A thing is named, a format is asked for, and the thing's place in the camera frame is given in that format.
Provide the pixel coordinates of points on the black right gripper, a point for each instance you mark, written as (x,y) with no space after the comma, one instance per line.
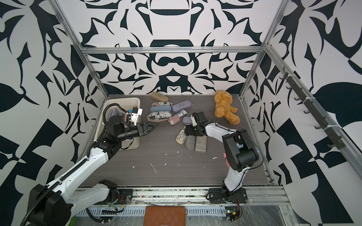
(188,130)

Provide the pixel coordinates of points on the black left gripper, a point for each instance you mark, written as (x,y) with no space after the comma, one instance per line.
(143,131)

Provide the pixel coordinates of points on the purple case horizontal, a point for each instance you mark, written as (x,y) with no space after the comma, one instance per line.
(187,121)

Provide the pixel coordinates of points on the grey fabric case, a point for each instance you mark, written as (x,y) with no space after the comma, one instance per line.
(190,142)

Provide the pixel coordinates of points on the map print glasses case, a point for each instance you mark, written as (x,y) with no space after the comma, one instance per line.
(181,137)

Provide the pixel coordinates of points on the cream plastic storage box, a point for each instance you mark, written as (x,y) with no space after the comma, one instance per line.
(123,105)

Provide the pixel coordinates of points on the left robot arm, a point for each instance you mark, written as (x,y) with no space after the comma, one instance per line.
(54,204)

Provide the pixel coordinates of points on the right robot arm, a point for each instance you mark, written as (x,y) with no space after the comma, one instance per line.
(241,152)

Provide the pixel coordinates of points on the newspaper flag case left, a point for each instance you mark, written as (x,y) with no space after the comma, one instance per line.
(160,115)

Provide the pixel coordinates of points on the light blue case at back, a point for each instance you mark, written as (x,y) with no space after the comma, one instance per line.
(160,108)

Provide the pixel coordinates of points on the flag newspaper case centre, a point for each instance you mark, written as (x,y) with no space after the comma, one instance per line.
(177,117)

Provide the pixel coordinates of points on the newspaper print case at back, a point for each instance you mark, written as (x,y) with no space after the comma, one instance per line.
(162,104)

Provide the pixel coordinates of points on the tan fabric case at back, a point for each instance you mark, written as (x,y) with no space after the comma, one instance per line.
(159,97)

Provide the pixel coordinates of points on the pink alarm clock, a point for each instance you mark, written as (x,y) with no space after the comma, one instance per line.
(226,161)

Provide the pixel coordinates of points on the tan teddy bear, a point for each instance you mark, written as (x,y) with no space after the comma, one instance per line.
(224,108)

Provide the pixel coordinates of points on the brown quilted wallet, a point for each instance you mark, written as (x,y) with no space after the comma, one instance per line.
(165,216)

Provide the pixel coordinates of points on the grey wall hook rail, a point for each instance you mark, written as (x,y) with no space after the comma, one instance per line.
(315,109)

